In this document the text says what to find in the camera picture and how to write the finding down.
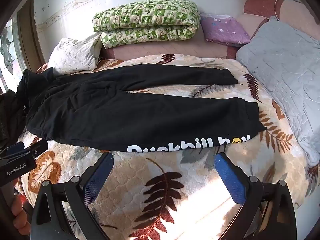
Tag stained glass window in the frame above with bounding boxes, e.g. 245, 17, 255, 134
0, 17, 29, 94

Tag person's left hand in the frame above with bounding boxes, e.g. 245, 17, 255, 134
11, 194, 32, 237

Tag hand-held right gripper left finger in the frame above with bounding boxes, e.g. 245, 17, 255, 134
32, 151, 115, 240

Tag leaf print blanket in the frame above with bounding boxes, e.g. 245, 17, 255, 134
19, 54, 320, 240

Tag brown padded headboard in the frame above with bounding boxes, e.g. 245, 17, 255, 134
226, 0, 320, 60

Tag grey quilted blanket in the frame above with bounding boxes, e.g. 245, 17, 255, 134
236, 16, 320, 167

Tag dark cloth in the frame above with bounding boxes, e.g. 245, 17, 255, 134
0, 89, 27, 151

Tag black pants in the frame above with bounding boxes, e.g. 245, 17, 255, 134
17, 64, 267, 153

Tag green checked folded quilt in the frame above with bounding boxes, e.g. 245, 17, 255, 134
92, 0, 201, 49

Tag pink bed sheet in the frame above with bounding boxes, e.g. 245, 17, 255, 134
100, 27, 242, 62

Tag purple flowered cushion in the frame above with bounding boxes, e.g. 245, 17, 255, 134
200, 15, 251, 46

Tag white pillow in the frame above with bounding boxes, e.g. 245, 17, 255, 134
47, 33, 102, 75

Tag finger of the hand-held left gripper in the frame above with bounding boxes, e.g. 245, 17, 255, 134
0, 141, 25, 159
24, 139, 49, 158

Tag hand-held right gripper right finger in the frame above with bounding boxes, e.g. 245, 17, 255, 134
214, 152, 297, 240

